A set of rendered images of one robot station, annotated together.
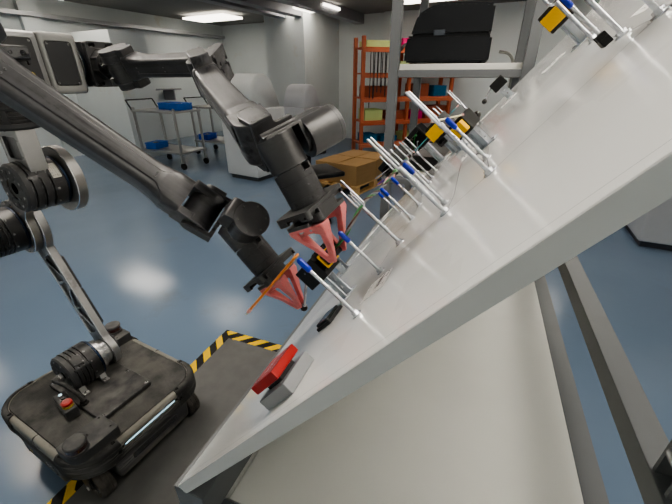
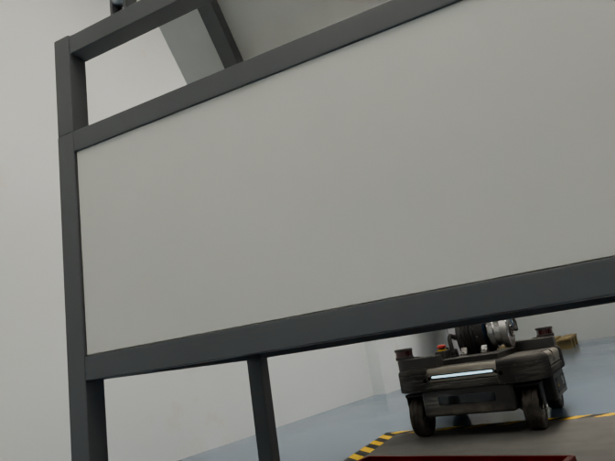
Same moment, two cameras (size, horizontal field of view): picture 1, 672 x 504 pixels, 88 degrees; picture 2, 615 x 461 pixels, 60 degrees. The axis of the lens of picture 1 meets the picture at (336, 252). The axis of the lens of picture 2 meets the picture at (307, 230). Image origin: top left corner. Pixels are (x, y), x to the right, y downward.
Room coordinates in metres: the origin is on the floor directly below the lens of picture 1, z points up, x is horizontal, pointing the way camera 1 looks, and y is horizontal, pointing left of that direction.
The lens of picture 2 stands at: (0.54, -1.23, 0.34)
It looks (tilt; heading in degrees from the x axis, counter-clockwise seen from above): 13 degrees up; 92
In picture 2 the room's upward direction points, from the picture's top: 9 degrees counter-clockwise
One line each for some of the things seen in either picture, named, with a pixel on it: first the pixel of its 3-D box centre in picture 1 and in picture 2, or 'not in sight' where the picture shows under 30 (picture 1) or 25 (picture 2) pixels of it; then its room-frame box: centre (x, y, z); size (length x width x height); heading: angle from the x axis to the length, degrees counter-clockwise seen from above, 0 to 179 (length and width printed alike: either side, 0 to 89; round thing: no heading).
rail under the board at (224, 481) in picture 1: (333, 299); not in sight; (0.85, 0.01, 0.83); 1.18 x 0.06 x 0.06; 159
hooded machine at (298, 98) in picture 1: (303, 119); not in sight; (7.42, 0.66, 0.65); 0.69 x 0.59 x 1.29; 152
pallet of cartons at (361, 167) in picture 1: (355, 170); not in sight; (5.09, -0.28, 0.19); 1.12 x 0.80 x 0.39; 152
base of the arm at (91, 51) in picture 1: (109, 64); not in sight; (1.18, 0.68, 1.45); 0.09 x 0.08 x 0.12; 152
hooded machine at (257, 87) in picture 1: (254, 127); not in sight; (5.62, 1.24, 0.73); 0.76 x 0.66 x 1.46; 152
